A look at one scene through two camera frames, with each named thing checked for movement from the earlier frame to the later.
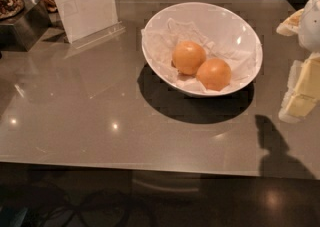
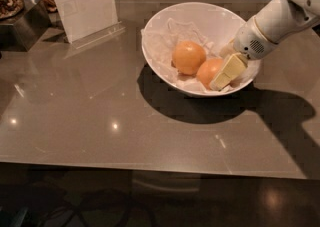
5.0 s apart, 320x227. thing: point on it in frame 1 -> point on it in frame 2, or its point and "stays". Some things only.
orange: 214,74 stays
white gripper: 310,26 -> 250,41
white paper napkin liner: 160,41 stays
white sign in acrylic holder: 86,4 stays
